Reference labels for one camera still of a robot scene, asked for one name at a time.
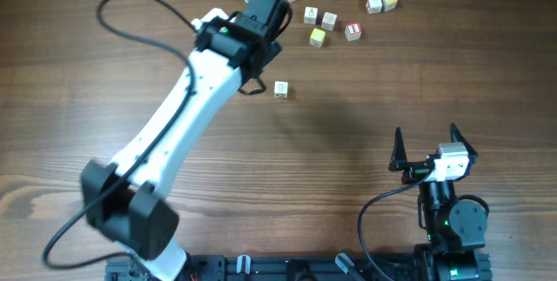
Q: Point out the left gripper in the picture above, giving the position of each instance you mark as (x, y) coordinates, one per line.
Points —
(274, 48)

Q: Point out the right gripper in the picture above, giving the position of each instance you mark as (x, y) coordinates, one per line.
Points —
(414, 170)

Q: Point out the yellow ladybug block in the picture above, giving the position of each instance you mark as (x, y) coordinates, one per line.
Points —
(317, 37)

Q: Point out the green O block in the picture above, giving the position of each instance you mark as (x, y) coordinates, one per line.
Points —
(281, 89)

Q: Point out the red I block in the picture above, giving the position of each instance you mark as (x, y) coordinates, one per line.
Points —
(353, 31)

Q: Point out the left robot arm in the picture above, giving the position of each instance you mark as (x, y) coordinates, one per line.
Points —
(126, 199)

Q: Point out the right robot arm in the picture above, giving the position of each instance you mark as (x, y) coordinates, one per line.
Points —
(455, 225)

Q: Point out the bee picture block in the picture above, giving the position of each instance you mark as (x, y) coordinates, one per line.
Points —
(310, 15)

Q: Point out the blue D block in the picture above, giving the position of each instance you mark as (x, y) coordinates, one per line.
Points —
(328, 21)

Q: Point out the red Y block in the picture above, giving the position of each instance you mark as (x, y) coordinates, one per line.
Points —
(374, 6)

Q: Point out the yellow top block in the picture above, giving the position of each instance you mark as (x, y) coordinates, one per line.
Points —
(389, 4)

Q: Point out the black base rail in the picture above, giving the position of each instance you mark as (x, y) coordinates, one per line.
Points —
(322, 268)

